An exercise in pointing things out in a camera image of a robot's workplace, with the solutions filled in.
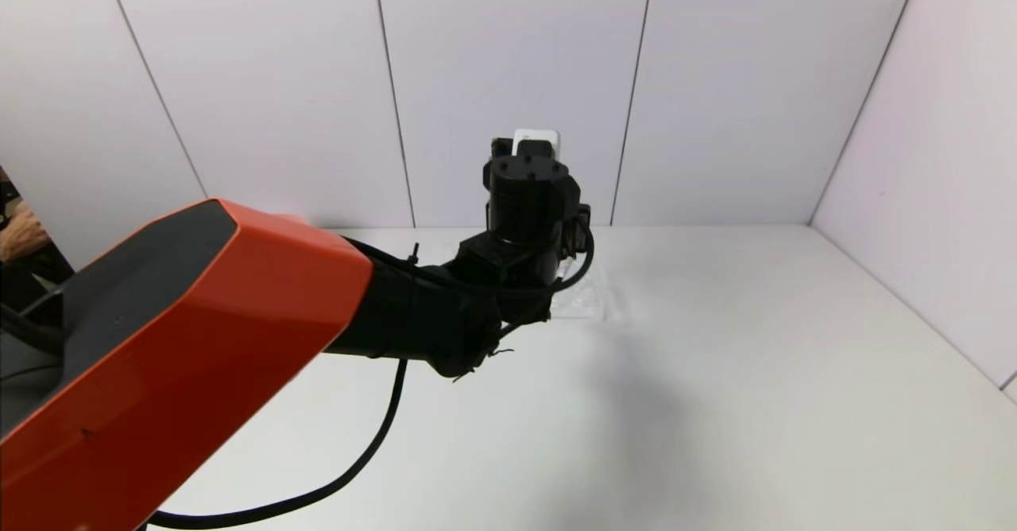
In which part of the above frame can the bystander bare hand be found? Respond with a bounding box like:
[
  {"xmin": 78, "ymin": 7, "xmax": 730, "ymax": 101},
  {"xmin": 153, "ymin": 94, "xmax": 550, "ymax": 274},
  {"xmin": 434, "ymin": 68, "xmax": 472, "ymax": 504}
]
[{"xmin": 0, "ymin": 200, "xmax": 50, "ymax": 263}]

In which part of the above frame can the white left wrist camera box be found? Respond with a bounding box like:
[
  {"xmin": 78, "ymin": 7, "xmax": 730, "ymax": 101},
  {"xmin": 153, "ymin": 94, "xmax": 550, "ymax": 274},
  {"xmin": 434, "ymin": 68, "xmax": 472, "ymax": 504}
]
[{"xmin": 512, "ymin": 128, "xmax": 562, "ymax": 160}]

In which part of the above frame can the dark background furniture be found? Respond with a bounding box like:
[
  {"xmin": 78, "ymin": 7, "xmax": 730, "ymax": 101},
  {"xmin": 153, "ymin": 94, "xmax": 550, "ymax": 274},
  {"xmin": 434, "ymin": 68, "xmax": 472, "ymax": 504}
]
[{"xmin": 0, "ymin": 165, "xmax": 77, "ymax": 341}]

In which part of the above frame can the clear plastic test tube rack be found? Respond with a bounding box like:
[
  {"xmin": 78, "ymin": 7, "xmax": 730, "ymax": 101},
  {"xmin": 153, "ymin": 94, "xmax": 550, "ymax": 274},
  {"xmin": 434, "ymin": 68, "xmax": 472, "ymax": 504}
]
[{"xmin": 548, "ymin": 265, "xmax": 627, "ymax": 325}]

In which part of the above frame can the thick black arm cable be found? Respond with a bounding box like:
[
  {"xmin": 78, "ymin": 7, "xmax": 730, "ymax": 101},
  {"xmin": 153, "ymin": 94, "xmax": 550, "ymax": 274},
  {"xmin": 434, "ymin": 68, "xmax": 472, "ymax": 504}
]
[{"xmin": 145, "ymin": 356, "xmax": 411, "ymax": 530}]

